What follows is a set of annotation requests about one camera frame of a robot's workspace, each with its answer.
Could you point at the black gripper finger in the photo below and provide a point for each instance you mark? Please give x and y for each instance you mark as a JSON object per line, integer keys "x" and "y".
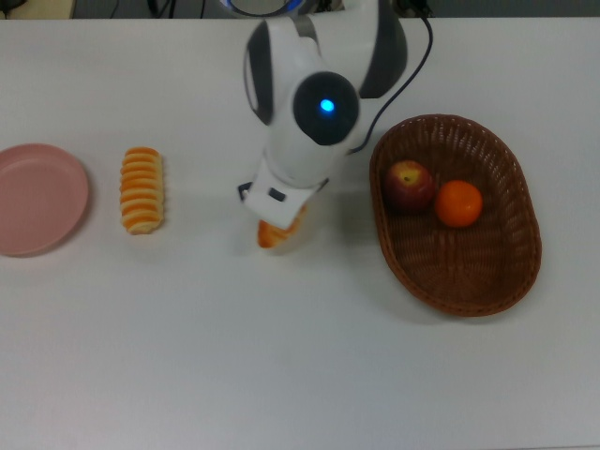
{"x": 244, "y": 192}

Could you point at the braided toy bread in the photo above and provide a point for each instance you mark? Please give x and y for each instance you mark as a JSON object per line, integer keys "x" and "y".
{"x": 269, "y": 236}

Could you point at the striped toy bread roll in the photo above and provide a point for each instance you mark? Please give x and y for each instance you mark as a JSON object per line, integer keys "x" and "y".
{"x": 141, "y": 190}

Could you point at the red toy apple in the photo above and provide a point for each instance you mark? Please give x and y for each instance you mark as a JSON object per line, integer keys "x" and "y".
{"x": 409, "y": 187}

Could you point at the toy orange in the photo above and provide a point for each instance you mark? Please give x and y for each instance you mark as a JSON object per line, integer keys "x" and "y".
{"x": 458, "y": 204}

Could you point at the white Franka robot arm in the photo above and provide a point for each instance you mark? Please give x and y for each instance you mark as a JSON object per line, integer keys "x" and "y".
{"x": 300, "y": 140}

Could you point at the pink plate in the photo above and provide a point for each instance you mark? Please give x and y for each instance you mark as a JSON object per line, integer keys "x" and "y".
{"x": 40, "y": 199}

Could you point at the brown woven basket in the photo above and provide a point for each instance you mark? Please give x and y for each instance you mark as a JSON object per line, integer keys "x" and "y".
{"x": 469, "y": 262}

